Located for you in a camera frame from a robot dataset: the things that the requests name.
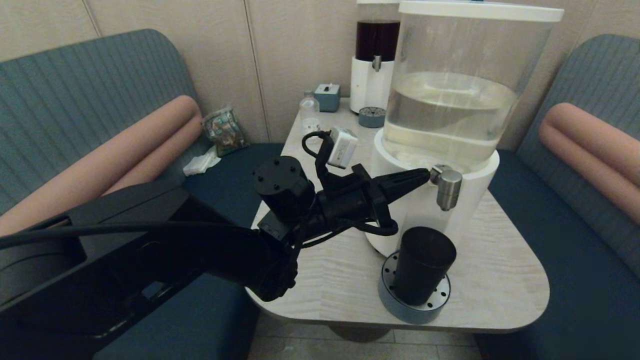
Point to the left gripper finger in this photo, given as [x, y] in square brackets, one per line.
[405, 176]
[402, 187]

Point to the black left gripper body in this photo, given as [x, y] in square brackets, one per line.
[350, 202]

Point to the steel water dispenser tap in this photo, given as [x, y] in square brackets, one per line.
[447, 187]

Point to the black plastic cup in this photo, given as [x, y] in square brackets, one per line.
[424, 265]

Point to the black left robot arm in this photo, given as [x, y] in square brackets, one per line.
[150, 250]

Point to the small blue drip tray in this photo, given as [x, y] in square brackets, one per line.
[372, 118]

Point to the clear water dispenser white base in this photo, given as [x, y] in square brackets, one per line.
[450, 125]

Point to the dark drink dispenser white base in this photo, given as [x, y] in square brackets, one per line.
[367, 90]

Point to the clear plastic bottle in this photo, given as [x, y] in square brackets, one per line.
[309, 112]

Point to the blue tissue box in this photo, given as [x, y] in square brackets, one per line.
[327, 98]

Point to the small steel drink tap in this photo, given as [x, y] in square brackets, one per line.
[377, 63]

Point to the large blue steel drip tray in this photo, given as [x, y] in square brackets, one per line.
[400, 308]

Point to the clear snack bag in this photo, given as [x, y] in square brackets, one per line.
[224, 131]

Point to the crumpled white tissue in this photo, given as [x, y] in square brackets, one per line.
[200, 164]

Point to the pink bolster cushion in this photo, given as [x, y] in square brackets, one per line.
[125, 155]
[590, 145]

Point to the teal upholstered booth bench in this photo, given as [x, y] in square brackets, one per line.
[575, 300]
[75, 90]

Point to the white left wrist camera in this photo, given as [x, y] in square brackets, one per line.
[342, 147]

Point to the brass table pedestal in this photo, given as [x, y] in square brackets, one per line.
[357, 334]

